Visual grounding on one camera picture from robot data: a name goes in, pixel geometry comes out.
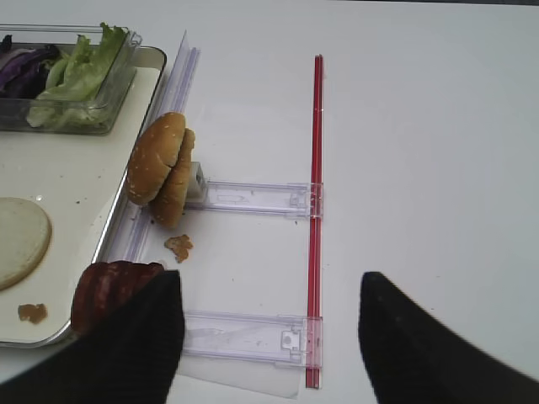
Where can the white pusher block bun right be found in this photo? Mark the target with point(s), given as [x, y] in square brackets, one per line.
[197, 184]

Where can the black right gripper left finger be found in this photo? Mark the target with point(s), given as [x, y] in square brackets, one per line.
[130, 357]

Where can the sliced dark red sausage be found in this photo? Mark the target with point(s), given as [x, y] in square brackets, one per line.
[103, 287]

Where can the white metal tray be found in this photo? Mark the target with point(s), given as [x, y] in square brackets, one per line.
[74, 179]

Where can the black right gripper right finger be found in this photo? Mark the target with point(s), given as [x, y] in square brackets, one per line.
[410, 357]

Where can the brown bun top rear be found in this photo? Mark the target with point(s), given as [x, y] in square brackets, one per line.
[167, 208]

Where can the white bun slice on tray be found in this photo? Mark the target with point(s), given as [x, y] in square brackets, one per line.
[25, 237]

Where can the purple cabbage leaves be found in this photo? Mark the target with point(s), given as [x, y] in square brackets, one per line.
[24, 71]

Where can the right red strip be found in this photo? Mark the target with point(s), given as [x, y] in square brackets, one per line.
[316, 201]

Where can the green lettuce leaves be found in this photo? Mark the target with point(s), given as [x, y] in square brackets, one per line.
[83, 90]

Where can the brown crumb on tray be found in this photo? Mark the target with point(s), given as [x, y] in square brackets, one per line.
[33, 313]

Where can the brown bun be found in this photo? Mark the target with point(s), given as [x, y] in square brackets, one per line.
[154, 155]
[167, 208]

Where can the clear plastic salad container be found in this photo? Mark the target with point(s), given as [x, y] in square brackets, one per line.
[64, 37]

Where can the brown bun top front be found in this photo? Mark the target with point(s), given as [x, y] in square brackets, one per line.
[154, 155]

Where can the brown crumb on table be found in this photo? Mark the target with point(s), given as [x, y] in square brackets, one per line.
[180, 247]

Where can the right long clear rail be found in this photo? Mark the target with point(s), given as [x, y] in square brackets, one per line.
[129, 224]

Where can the right lower clear rail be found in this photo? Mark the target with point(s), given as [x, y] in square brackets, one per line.
[287, 341]

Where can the right upper clear rail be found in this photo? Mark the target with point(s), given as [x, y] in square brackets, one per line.
[291, 200]

